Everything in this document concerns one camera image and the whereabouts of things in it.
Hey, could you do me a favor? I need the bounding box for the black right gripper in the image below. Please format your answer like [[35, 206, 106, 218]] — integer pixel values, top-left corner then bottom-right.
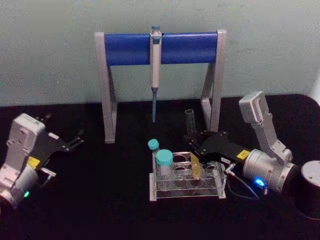
[[183, 130, 251, 166]]

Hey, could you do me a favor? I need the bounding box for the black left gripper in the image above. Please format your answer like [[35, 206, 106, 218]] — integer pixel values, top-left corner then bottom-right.
[[26, 112, 86, 172]]

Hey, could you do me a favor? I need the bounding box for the clear tube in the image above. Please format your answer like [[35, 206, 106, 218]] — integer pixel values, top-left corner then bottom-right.
[[184, 108, 199, 137]]

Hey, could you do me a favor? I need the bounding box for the yellow tube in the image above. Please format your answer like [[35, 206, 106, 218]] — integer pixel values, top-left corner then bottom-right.
[[189, 150, 205, 181]]

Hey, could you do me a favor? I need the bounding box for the clear plastic tube rack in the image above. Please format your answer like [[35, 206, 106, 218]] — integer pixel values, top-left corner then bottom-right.
[[148, 150, 227, 202]]

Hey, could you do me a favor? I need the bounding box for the large tube with teal cap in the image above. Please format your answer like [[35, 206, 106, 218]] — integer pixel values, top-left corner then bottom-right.
[[155, 148, 174, 177]]

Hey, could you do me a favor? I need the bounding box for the small tube with teal cap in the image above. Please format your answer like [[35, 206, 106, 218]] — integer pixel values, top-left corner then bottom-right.
[[147, 139, 161, 154]]

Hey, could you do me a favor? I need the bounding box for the black table cloth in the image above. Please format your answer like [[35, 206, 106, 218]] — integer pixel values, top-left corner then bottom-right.
[[0, 93, 320, 240]]

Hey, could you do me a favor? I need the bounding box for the white pipette with blue tip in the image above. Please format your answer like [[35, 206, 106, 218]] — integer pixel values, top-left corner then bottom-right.
[[149, 24, 162, 124]]

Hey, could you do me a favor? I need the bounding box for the grey stand with blue bar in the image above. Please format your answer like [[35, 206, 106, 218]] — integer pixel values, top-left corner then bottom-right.
[[94, 29, 228, 145]]

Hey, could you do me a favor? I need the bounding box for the thin dark left gripper cable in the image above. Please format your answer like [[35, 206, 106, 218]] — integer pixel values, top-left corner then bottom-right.
[[38, 167, 57, 189]]

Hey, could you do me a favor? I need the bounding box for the thin dark gripper cable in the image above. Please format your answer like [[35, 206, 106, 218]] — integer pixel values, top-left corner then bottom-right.
[[38, 167, 57, 189], [224, 162, 261, 201]]

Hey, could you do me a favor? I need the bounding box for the thin dark right gripper cable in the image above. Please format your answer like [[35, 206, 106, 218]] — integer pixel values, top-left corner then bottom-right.
[[224, 162, 261, 201]]

